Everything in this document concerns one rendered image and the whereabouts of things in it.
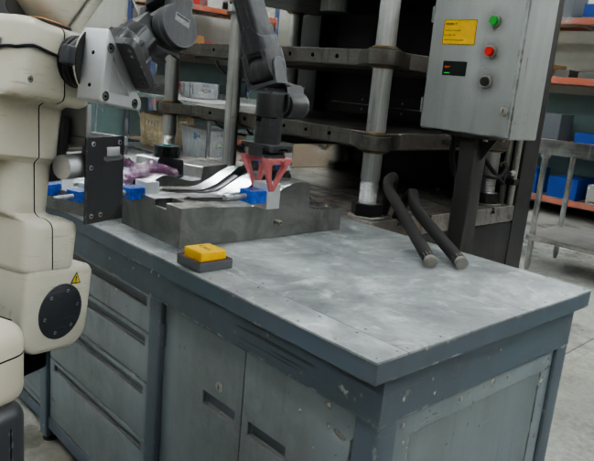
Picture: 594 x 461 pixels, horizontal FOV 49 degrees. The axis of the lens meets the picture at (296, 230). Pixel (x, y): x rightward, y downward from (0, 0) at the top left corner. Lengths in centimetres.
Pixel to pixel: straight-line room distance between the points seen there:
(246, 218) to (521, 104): 83
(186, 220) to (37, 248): 35
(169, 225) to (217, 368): 33
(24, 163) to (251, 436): 66
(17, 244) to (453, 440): 84
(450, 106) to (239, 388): 106
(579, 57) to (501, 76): 635
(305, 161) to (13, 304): 137
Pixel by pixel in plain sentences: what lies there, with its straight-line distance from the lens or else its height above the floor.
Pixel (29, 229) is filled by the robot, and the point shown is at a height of 89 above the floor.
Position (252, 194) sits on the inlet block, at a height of 94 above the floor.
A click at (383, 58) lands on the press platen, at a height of 126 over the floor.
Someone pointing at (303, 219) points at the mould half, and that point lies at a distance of 164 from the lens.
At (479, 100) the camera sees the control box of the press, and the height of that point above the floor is 117.
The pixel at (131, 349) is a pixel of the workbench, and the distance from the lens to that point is 167.
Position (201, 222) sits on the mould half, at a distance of 145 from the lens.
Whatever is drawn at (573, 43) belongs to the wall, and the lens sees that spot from 828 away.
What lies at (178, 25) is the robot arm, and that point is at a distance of 118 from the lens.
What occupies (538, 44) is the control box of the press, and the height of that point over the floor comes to 133.
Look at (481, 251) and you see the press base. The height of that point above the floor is 62.
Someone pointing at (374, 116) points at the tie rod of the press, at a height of 109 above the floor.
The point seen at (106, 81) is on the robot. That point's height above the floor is 115.
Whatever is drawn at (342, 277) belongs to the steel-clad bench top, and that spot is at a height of 80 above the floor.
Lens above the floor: 118
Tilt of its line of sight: 13 degrees down
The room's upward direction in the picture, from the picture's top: 5 degrees clockwise
